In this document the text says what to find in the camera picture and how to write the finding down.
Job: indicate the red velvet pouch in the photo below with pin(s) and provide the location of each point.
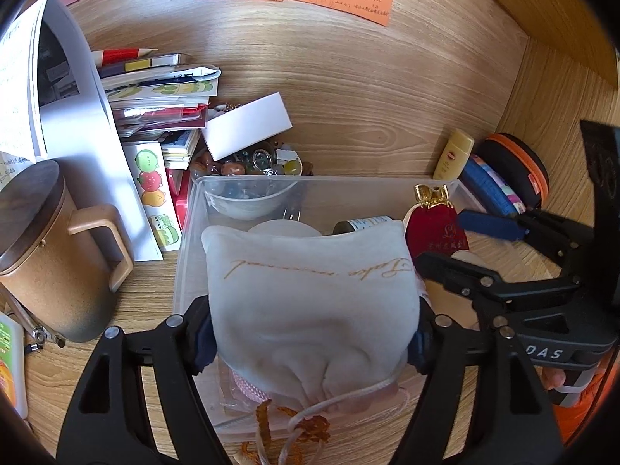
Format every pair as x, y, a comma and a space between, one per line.
436, 237

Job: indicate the wooden desktop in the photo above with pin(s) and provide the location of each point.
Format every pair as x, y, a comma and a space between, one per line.
155, 290

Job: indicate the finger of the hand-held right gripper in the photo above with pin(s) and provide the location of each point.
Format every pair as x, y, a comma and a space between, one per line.
487, 225
450, 273

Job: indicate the yellow sunscreen bottle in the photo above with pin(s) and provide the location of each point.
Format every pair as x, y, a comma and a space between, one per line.
453, 155

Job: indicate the blue fabric pouch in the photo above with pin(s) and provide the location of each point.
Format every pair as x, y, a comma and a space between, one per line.
489, 189

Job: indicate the black case with orange zip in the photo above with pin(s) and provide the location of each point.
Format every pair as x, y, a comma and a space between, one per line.
523, 164

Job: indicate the white bowl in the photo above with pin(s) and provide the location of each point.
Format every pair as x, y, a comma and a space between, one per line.
247, 203

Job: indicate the white handwritten paper sheet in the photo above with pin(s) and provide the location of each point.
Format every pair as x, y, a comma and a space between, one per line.
17, 82

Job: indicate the brown mug with lid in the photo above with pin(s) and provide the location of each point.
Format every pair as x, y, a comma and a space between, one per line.
48, 261

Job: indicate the pile of small trinkets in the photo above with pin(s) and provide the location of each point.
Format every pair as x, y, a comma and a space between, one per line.
232, 164

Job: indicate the pink mesh pouch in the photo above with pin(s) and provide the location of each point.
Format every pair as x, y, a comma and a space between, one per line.
247, 385

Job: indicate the silver metal tool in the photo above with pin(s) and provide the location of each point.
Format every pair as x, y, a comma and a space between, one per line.
36, 332

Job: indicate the fruit sticker sheet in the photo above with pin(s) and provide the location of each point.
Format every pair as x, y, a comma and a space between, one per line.
155, 198

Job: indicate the red flat folder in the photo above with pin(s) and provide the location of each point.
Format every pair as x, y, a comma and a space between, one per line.
178, 198

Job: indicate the white cardboard box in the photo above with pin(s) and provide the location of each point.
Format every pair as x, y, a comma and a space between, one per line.
247, 126

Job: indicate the stack of booklets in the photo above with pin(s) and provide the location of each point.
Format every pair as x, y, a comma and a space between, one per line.
155, 92

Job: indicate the clear plastic storage box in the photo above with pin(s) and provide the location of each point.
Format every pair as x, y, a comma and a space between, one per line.
193, 232

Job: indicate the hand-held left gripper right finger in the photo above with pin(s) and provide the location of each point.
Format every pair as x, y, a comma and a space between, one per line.
419, 351

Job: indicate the person's right hand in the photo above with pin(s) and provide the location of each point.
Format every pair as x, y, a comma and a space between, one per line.
554, 379

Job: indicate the dark green spray bottle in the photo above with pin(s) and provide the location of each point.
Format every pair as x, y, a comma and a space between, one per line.
361, 225

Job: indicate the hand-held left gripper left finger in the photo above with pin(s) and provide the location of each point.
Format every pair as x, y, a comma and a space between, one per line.
206, 344

